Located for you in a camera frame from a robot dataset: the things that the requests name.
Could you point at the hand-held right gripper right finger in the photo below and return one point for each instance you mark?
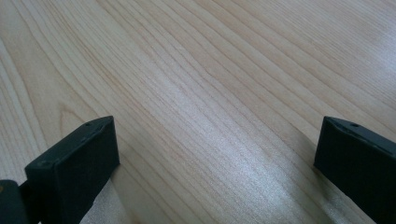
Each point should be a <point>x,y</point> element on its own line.
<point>358,165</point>

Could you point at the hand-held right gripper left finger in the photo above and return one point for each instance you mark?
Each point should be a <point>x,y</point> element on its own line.
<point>74,171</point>

